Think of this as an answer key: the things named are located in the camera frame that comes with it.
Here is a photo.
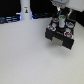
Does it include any red blue kcup front right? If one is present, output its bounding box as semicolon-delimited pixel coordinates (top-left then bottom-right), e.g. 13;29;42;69
64;31;72;36

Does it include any black kcup holder drawer box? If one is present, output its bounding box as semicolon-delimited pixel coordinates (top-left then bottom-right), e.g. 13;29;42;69
45;13;76;49

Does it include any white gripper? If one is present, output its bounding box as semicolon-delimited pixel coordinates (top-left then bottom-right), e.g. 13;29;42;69
50;0;71;22

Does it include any red kcup in drawer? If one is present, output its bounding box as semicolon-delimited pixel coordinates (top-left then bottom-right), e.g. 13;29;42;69
48;25;56;31

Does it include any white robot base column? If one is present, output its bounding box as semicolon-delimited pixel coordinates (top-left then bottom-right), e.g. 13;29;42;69
20;0;32;20

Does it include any white kcup with green lid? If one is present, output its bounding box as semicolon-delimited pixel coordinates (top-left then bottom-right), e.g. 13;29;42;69
59;15;66;28

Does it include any blue kcup in drawer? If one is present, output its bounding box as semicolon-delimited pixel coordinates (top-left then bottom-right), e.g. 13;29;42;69
66;22;74;28

